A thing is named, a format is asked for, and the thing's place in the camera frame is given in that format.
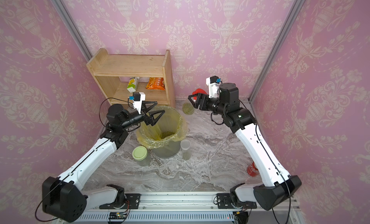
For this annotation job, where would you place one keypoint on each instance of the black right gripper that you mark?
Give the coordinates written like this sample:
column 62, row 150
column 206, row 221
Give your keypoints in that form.
column 204, row 98

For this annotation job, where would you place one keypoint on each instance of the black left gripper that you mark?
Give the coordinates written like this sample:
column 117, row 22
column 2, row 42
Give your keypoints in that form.
column 150, row 121

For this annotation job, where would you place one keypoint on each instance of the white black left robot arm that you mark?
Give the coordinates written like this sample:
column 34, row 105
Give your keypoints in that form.
column 62, row 196

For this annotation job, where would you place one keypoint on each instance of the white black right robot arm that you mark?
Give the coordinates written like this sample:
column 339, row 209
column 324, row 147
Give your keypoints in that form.
column 278, row 185

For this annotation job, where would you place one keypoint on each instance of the orange snack bag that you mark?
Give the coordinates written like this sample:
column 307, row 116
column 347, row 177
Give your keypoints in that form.
column 155, row 83

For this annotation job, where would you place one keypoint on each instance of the green white carton box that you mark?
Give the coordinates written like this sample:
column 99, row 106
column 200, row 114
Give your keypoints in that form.
column 132, row 84

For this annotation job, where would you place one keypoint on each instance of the green-lidded clear jar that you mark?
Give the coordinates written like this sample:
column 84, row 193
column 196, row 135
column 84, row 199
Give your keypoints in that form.
column 141, row 156

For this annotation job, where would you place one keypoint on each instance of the mesh trash bin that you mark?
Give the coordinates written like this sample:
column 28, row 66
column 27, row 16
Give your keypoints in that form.
column 166, row 150

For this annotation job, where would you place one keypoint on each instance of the red cola can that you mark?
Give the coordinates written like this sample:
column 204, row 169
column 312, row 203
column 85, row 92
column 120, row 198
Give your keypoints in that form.
column 252, row 170

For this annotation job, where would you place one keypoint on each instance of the small black circuit board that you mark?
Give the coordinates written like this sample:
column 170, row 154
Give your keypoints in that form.
column 116, row 216

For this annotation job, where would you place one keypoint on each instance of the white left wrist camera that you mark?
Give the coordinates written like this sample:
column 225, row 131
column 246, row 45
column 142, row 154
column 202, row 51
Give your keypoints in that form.
column 137, row 99

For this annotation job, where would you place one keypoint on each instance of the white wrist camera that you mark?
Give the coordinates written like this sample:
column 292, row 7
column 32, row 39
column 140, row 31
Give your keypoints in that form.
column 137, row 99
column 213, row 84

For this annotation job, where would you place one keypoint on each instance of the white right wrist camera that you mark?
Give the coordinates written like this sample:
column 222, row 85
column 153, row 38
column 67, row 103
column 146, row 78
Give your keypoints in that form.
column 213, row 84

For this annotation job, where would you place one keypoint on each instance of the aluminium mounting rail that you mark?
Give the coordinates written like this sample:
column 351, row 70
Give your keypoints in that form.
column 149, row 200

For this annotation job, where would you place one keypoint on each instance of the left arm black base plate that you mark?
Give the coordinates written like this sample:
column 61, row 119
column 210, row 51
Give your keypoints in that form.
column 132, row 201

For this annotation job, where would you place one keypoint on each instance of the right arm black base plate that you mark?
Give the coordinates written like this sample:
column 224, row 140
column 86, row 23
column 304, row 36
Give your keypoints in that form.
column 225, row 201

